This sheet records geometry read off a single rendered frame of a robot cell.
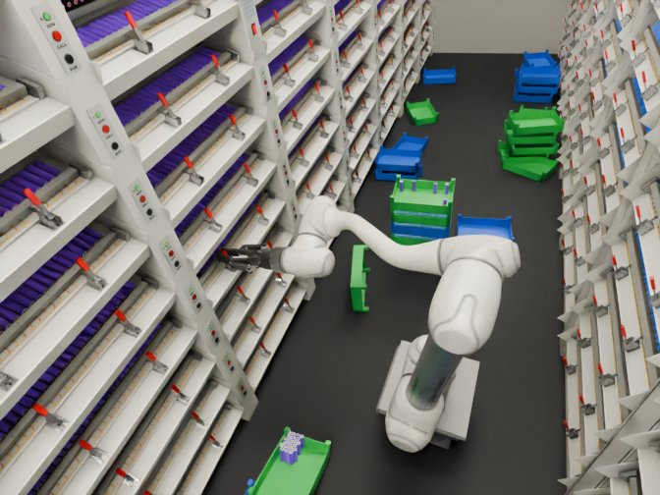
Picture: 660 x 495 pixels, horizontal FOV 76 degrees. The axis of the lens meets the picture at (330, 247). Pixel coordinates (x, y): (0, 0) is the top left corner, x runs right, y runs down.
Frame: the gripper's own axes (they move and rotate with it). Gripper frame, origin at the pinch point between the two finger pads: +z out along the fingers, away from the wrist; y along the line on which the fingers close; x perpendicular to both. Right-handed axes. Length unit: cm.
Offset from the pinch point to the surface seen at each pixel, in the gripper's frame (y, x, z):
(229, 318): -9.8, -25.0, 5.7
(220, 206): 9.7, 14.7, 1.8
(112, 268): -38.0, 32.1, -4.4
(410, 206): 81, -39, -43
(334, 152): 111, -25, 6
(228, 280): -5.3, -7.3, 0.0
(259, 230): 22.0, -6.8, 0.9
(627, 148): 69, -4, -127
